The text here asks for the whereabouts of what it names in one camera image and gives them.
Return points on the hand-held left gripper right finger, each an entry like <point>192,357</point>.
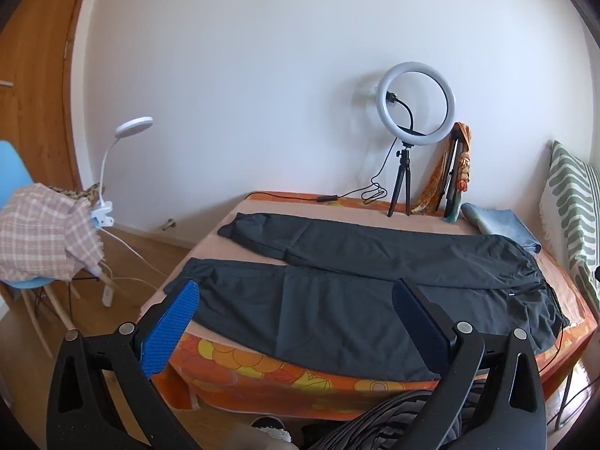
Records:
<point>417,318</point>

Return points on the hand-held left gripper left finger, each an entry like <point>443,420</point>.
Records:
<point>171,323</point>

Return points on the dark grey pants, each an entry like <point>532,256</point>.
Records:
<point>328,290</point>

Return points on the table with orange floral cloth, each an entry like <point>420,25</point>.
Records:
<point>243,361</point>

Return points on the metal door stopper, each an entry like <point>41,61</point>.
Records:
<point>169,223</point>

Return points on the person's striped trouser leg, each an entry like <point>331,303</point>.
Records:
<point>375,422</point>

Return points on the green bottle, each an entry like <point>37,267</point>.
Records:
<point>454,211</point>

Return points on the folded light blue jeans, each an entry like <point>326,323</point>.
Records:
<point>497,220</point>

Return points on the fluffy slipper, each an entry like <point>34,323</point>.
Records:
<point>272,431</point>

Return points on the leopard print cloth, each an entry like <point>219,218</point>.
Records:
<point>89,194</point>

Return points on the black folded stand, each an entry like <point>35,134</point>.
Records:
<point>452,164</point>

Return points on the pink plaid cloth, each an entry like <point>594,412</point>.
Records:
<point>42,229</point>

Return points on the black tripod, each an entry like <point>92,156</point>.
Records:
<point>404,159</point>

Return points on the orange patterned scarf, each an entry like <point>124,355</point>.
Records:
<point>464,159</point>

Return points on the green patterned cushion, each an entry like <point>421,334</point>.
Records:
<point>572,197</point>

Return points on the white clip lamp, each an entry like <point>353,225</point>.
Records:
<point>136,125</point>

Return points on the black gooseneck phone holder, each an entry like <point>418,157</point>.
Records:
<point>411,117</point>

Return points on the blue chair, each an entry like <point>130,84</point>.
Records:
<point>11,164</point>

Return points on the wooden door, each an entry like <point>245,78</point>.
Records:
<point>37,103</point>

